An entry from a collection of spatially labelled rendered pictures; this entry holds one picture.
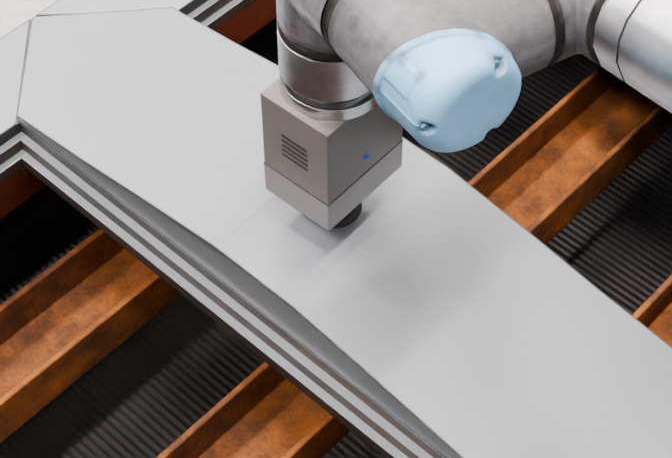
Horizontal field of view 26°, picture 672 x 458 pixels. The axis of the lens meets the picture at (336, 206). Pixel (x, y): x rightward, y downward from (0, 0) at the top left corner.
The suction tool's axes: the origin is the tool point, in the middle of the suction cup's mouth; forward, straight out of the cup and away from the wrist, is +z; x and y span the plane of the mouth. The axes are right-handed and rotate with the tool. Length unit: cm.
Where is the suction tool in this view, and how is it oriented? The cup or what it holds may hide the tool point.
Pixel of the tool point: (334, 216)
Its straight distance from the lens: 113.2
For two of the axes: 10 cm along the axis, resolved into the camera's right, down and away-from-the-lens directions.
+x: 7.5, 5.1, -4.2
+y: -6.6, 5.9, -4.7
